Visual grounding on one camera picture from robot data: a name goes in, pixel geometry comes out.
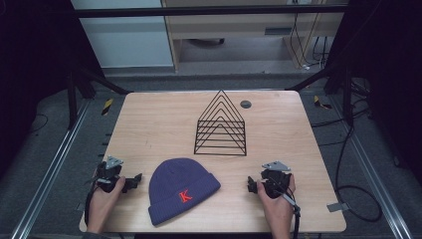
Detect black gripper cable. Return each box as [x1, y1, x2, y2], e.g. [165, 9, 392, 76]
[84, 180, 102, 227]
[265, 177, 303, 239]

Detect person's left hand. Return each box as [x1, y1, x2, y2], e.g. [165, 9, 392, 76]
[87, 176, 126, 218]

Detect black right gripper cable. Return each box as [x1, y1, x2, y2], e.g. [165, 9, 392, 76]
[265, 177, 303, 239]

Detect long looped black floor cable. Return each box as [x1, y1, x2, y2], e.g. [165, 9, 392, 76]
[333, 113, 383, 223]

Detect white cabinet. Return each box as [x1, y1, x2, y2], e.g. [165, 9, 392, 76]
[70, 0, 175, 70]

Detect person's right hand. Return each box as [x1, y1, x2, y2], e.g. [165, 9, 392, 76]
[256, 172, 297, 221]

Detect black metal stand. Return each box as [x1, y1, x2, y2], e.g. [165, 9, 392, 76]
[286, 65, 355, 126]
[65, 65, 131, 131]

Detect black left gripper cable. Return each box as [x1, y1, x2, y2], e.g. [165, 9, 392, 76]
[84, 180, 102, 227]

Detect yellow black striped tape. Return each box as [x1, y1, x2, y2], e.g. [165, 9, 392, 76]
[313, 95, 333, 111]
[101, 98, 114, 117]

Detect grey tape strip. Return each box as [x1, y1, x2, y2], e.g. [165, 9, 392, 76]
[325, 201, 350, 214]

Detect black curtain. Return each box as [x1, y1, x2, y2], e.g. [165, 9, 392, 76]
[325, 0, 422, 187]
[0, 0, 105, 177]

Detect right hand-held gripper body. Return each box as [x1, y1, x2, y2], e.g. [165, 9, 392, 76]
[260, 160, 294, 200]

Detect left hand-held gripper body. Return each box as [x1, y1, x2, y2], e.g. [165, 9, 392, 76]
[95, 154, 125, 194]

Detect purple knit beanie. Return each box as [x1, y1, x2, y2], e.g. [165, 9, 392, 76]
[147, 156, 222, 228]

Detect hanging cables under desk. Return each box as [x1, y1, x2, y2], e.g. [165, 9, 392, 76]
[289, 12, 330, 70]

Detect light wooden desk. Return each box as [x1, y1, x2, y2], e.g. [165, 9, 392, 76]
[161, 0, 350, 72]

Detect aluminium floor rail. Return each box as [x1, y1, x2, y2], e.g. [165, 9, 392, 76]
[9, 99, 93, 239]
[329, 95, 414, 239]

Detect black horizontal frame bar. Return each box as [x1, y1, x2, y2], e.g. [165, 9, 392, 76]
[73, 4, 350, 19]

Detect black wire triangular rack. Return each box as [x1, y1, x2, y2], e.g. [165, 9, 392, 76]
[193, 89, 248, 157]

